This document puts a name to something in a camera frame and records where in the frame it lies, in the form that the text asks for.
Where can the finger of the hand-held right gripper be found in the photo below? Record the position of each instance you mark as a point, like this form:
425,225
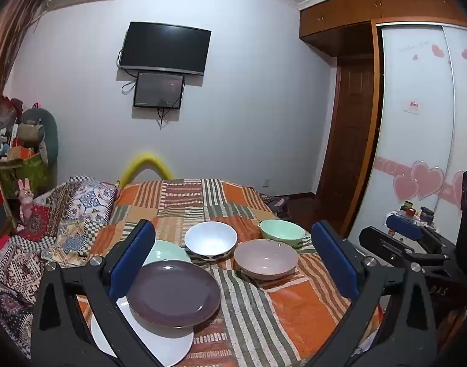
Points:
382,242
405,223

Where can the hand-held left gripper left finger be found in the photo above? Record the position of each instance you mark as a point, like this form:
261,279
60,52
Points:
132,260

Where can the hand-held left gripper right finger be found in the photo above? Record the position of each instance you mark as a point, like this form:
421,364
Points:
332,260

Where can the green plate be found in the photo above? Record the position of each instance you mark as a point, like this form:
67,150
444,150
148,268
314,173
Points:
164,252

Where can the green bowl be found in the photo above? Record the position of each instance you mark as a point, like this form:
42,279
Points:
281,231

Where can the white bowl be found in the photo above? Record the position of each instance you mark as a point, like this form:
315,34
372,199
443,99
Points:
210,237

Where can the purple plate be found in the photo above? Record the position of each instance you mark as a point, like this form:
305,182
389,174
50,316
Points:
172,290

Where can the pink bowl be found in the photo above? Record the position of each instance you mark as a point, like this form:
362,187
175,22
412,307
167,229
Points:
266,260

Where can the patterned patchwork blanket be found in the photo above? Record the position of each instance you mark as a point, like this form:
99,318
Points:
65,229

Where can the dark cloth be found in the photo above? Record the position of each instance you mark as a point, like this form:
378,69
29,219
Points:
275,202

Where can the white plate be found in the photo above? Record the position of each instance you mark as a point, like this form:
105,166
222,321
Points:
157,344

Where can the striped orange tablecloth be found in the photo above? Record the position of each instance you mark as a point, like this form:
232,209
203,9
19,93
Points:
256,313

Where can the white heart-print sliding door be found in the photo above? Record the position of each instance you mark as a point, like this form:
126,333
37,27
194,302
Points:
409,130
464,103

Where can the yellow chair back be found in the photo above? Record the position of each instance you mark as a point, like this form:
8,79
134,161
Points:
141,160

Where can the wooden door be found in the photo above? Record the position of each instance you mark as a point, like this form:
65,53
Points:
348,130

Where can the pink rabbit toy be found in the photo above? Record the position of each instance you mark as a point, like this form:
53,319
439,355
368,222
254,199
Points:
25,198

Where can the green storage box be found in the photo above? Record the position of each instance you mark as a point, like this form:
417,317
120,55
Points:
27,172

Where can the grey stuffed toy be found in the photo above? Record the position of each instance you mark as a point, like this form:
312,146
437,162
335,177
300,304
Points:
50,122

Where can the small black monitor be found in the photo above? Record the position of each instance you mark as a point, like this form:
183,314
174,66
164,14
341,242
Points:
159,90

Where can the pile of assorted clutter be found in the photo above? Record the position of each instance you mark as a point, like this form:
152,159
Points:
11,130

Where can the wooden overhead cabinet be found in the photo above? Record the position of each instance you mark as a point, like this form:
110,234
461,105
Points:
371,11

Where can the brown curtain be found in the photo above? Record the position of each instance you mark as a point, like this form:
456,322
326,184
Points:
7,46

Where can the white wall outlet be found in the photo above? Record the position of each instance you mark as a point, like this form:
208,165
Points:
266,182

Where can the black wall television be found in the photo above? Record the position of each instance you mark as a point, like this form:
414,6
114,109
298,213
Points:
164,47

